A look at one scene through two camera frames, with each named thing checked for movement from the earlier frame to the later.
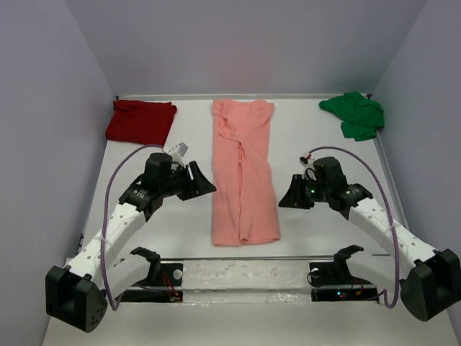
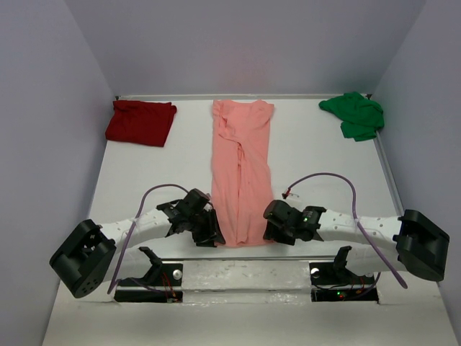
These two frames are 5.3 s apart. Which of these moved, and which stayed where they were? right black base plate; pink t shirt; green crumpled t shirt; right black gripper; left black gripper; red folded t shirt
Moved: left black gripper; right black gripper
Stayed: red folded t shirt; right black base plate; green crumpled t shirt; pink t shirt
